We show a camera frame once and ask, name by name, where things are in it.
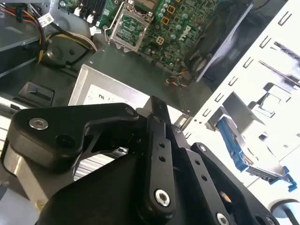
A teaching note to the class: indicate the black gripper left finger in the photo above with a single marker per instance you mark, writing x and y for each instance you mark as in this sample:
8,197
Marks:
159,164

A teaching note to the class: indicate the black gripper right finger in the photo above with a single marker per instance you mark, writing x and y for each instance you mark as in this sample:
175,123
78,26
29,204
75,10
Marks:
206,173

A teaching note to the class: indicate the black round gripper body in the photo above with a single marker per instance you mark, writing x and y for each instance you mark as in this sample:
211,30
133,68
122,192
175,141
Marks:
100,199

